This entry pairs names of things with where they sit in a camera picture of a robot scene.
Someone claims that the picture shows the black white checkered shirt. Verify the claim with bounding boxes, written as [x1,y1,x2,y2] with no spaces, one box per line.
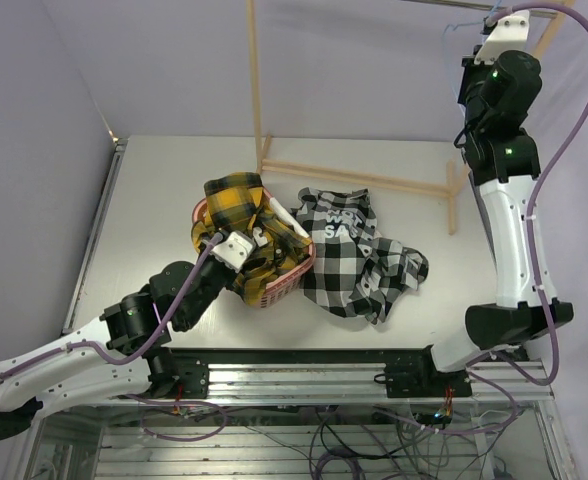
[293,188,429,325]

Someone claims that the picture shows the light blue wire hanger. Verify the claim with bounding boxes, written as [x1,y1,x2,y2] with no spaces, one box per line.
[440,0,502,100]

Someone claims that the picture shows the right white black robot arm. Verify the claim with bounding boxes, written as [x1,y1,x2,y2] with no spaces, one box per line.
[374,50,574,398]

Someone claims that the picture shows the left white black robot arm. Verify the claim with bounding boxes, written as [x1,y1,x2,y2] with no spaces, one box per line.
[0,257,236,441]

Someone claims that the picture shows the yellow black plaid shirt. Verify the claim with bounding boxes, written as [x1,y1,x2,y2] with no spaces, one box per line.
[191,172,312,306]

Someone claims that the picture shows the metal hanging rod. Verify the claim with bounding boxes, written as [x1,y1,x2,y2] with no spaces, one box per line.
[415,0,557,19]

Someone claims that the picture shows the pink plastic laundry basket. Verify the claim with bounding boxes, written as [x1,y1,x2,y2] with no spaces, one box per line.
[193,188,315,308]

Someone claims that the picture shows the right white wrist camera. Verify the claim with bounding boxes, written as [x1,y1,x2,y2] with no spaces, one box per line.
[474,10,530,65]

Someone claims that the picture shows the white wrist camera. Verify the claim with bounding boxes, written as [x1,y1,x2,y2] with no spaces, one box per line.
[211,231,255,273]
[474,10,530,65]

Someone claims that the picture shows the wooden clothes rack frame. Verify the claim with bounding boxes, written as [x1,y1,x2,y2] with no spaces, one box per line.
[245,1,573,235]

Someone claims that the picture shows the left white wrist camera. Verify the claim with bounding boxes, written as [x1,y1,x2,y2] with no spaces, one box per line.
[211,231,255,273]

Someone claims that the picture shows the aluminium rail base frame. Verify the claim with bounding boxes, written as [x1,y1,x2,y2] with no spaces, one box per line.
[27,135,562,479]

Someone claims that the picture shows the loose cables under table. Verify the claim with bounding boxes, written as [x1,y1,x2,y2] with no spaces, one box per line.
[138,389,525,480]

